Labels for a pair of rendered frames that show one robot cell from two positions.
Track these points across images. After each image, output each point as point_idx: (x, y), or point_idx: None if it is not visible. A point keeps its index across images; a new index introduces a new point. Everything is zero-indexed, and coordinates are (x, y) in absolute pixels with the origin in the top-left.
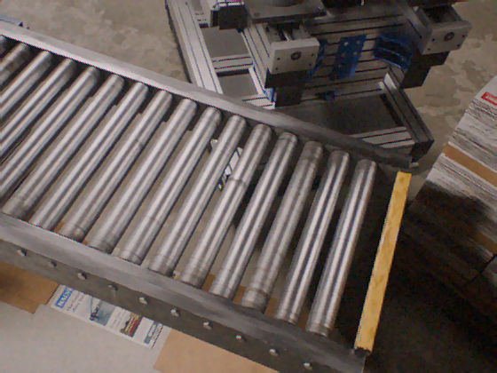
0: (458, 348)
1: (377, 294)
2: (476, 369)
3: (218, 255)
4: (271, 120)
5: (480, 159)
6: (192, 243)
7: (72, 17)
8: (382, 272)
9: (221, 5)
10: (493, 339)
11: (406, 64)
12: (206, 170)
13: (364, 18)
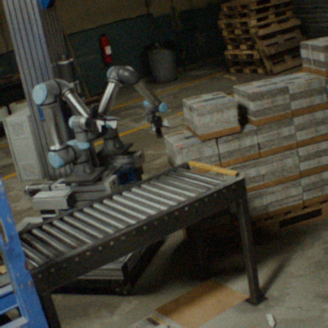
0: (254, 247)
1: (224, 169)
2: (265, 246)
3: (152, 302)
4: (143, 181)
5: (193, 167)
6: (138, 310)
7: None
8: (218, 168)
9: (67, 195)
10: (257, 238)
11: (135, 178)
12: (150, 193)
13: (110, 170)
